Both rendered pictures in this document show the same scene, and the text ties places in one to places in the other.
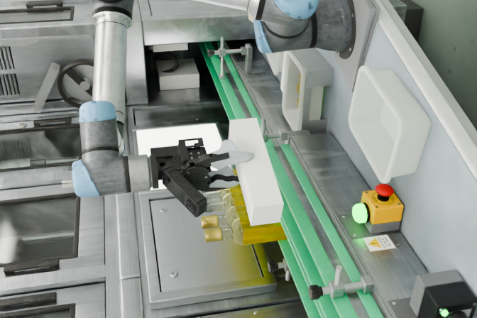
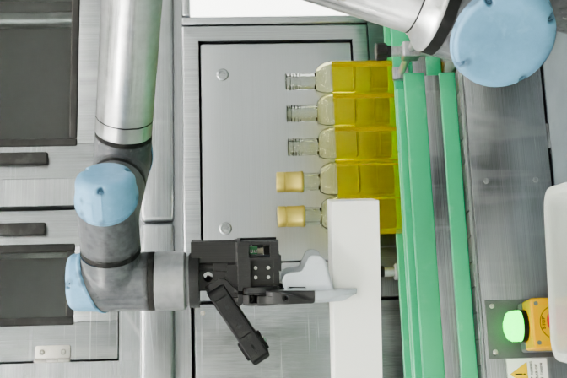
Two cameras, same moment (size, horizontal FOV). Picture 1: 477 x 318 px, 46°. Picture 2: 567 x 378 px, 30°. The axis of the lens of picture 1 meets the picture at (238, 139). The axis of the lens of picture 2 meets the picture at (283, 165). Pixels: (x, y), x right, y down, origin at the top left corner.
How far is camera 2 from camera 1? 1.04 m
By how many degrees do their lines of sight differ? 44
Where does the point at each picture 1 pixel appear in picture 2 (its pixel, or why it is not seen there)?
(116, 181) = (134, 308)
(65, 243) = (56, 108)
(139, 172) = (170, 301)
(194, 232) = (268, 138)
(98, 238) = not seen: hidden behind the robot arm
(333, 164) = (516, 162)
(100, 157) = (109, 278)
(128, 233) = (159, 121)
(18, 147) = not seen: outside the picture
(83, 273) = not seen: hidden behind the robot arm
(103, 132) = (115, 241)
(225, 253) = (311, 197)
